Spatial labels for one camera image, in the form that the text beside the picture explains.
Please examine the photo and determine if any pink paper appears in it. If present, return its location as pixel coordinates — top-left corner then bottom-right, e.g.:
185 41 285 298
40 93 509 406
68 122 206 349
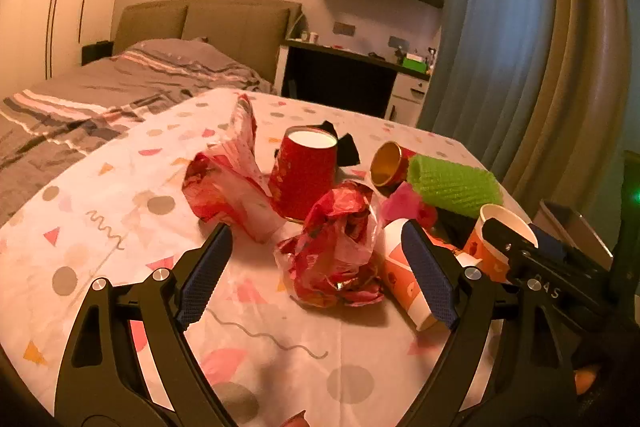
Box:
382 183 438 228

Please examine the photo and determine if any orange white paper cup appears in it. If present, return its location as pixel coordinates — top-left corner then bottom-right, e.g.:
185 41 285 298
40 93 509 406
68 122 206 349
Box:
375 218 483 333
462 203 540 285

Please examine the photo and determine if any beige curtain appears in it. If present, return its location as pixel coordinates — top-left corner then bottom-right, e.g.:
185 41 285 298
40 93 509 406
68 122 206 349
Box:
500 0 633 228

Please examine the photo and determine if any black paper piece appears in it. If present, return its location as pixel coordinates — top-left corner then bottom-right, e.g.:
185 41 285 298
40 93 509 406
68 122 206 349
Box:
320 120 362 168

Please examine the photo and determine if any beige padded headboard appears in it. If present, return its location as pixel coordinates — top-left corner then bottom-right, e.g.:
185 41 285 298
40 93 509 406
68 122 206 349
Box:
112 0 303 82

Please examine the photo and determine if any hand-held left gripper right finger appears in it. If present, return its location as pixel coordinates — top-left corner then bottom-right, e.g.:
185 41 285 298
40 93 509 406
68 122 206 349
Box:
400 218 581 427

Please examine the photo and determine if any white wardrobe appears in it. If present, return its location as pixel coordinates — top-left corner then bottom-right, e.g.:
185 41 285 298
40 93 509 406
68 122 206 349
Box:
0 0 138 100

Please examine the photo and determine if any patterned tablecloth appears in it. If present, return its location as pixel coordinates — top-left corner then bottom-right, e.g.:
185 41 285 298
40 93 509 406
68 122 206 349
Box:
0 88 531 427

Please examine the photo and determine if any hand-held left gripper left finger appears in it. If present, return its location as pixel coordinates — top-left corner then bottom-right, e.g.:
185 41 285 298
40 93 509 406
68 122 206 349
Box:
55 223 236 427

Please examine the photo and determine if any red plastic bag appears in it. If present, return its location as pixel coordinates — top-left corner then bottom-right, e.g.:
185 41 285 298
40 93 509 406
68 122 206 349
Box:
274 179 386 308
181 93 286 244

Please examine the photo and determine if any blue curtain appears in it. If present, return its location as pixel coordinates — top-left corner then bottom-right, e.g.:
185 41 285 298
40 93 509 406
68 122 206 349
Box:
417 0 566 158

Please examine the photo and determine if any dark desk with white drawers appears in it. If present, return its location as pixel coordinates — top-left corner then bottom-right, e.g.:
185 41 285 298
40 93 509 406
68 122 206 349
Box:
281 38 432 128

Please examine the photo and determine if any red cylindrical paper canister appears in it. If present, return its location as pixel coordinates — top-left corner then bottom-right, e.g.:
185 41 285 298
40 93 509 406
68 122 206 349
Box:
268 125 339 223

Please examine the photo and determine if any bed with striped blanket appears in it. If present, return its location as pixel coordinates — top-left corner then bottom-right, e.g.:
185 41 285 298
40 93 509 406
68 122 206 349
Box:
0 38 273 228

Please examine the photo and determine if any small red cup gold inside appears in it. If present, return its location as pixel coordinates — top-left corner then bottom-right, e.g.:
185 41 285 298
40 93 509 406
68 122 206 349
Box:
369 141 418 188

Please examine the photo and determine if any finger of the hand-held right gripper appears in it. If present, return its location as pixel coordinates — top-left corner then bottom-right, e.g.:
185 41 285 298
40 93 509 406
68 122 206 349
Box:
527 223 568 264
481 217 540 259

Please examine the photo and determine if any green box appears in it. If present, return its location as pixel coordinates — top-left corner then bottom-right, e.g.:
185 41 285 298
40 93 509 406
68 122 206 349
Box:
401 53 429 74

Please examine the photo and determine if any black nightstand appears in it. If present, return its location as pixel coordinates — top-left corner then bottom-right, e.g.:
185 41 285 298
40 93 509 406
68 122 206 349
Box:
81 40 115 66

